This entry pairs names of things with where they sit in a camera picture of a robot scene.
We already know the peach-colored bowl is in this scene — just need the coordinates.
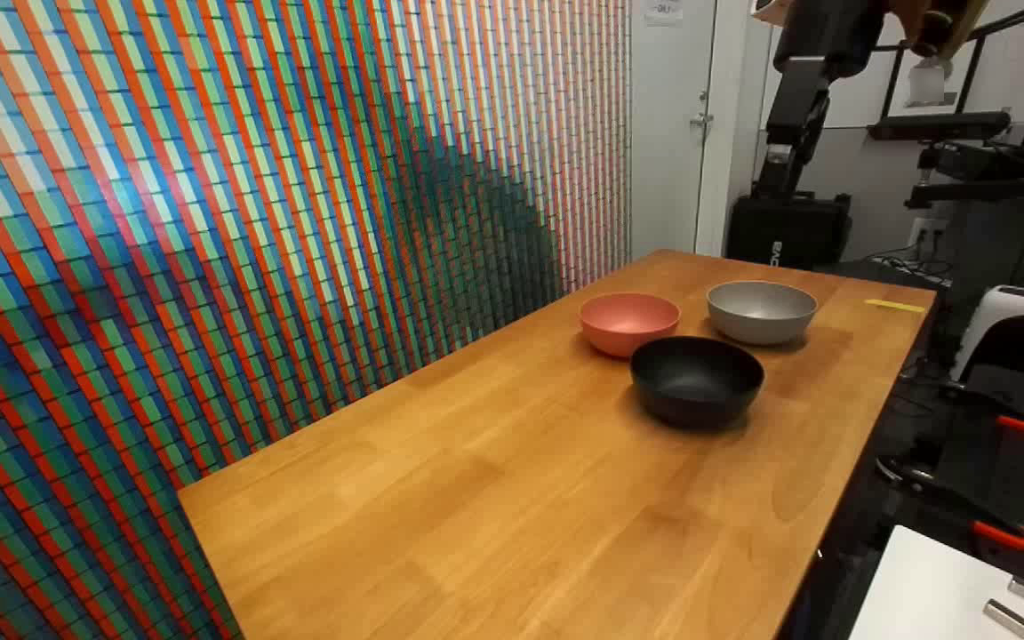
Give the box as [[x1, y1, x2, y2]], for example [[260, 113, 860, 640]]
[[576, 292, 683, 362]]

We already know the black bowl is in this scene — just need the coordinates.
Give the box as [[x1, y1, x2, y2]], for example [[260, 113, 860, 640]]
[[630, 336, 768, 434]]

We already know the yellow tape strip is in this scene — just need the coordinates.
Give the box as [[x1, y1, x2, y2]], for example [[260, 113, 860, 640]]
[[865, 296, 932, 321]]

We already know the black wall shelf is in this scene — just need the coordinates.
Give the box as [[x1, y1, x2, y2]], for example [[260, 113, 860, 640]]
[[865, 109, 1013, 145]]

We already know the orange-handled black clamp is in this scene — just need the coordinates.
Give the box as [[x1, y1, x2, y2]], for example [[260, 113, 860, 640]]
[[942, 383, 1024, 442], [876, 455, 1024, 554]]

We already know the framed portrait picture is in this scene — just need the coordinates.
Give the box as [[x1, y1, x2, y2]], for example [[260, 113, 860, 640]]
[[883, 40, 982, 125]]

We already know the black and red equipment rack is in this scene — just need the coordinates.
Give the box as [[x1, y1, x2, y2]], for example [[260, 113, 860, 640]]
[[905, 40, 1024, 296]]

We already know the small silver metal piece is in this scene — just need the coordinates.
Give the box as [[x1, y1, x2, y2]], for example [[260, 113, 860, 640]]
[[982, 593, 1024, 640]]

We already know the white paper sheet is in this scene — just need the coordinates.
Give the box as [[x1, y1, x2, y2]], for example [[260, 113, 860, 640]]
[[845, 523, 1024, 640]]

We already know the black hard case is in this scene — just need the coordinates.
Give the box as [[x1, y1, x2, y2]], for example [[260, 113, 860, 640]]
[[726, 193, 858, 269]]

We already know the gray bowl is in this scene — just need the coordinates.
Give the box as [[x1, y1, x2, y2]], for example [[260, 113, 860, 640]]
[[705, 276, 820, 351]]

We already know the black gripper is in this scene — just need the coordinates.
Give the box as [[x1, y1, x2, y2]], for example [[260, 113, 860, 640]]
[[753, 0, 888, 200]]

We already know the black perforated breadboard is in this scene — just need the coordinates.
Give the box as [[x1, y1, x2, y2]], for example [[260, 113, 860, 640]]
[[935, 362, 1024, 601]]

